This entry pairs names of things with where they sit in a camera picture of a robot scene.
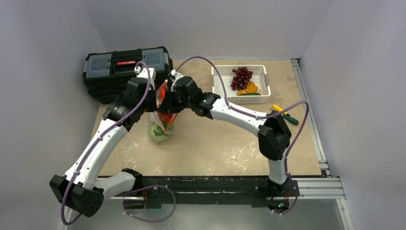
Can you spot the light red grapes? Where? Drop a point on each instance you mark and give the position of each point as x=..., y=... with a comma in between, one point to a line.
x=165, y=118

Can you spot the green handled screwdriver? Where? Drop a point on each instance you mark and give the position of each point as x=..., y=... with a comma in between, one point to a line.
x=290, y=119

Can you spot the clear zip top bag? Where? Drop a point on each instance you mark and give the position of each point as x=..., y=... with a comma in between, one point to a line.
x=161, y=124

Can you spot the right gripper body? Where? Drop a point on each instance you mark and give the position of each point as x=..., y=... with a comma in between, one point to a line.
x=173, y=99

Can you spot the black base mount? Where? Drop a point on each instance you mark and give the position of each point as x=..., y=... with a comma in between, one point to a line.
x=255, y=191

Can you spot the white plastic basket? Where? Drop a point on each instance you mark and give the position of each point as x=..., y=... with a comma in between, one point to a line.
x=222, y=81

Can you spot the black toolbox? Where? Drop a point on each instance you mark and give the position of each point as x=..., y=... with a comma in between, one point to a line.
x=106, y=74

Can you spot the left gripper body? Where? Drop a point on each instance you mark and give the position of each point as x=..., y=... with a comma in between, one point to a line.
x=149, y=104

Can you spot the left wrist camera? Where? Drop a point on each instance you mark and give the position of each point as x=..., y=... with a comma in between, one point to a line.
x=142, y=72

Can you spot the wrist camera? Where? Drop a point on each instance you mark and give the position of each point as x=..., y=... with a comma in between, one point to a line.
x=142, y=72
x=175, y=76

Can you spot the orange pepper piece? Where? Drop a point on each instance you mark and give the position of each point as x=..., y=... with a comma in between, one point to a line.
x=251, y=87

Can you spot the yellow handled screwdriver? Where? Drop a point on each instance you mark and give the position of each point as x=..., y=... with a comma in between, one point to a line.
x=279, y=109

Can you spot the orange carrot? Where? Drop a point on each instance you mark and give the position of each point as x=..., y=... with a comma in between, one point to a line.
x=162, y=93

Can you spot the green cabbage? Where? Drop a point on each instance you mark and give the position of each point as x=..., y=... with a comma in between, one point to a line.
x=157, y=134

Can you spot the dark red grapes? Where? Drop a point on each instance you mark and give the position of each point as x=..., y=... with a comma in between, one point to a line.
x=241, y=79

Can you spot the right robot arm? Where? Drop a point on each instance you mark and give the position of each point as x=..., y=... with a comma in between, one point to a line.
x=271, y=130

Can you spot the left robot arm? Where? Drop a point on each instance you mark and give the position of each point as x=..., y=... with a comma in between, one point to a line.
x=79, y=190

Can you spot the green cucumber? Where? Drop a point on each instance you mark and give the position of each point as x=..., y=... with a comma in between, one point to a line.
x=250, y=94

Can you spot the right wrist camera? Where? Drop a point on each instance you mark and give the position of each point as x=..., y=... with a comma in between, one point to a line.
x=175, y=76

